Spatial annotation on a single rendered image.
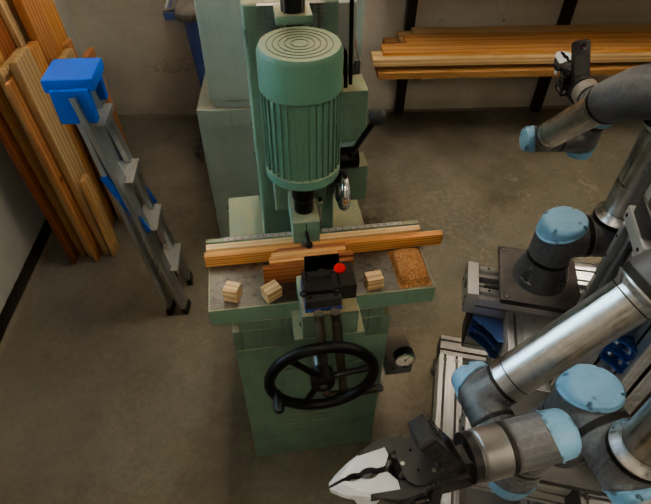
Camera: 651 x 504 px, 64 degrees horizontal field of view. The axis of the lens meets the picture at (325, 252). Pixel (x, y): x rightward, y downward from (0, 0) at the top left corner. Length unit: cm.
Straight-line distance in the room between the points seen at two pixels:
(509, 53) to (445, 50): 38
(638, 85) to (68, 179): 222
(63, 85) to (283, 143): 95
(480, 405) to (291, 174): 62
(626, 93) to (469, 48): 214
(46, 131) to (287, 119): 158
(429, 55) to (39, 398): 263
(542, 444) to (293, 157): 72
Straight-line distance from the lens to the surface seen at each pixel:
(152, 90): 387
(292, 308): 136
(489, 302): 162
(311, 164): 115
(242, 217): 174
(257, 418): 185
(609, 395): 117
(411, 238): 148
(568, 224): 148
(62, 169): 261
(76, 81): 189
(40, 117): 248
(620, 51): 370
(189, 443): 219
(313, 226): 132
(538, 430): 83
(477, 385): 95
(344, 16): 140
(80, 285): 283
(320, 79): 105
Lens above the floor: 195
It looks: 46 degrees down
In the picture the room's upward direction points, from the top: 1 degrees clockwise
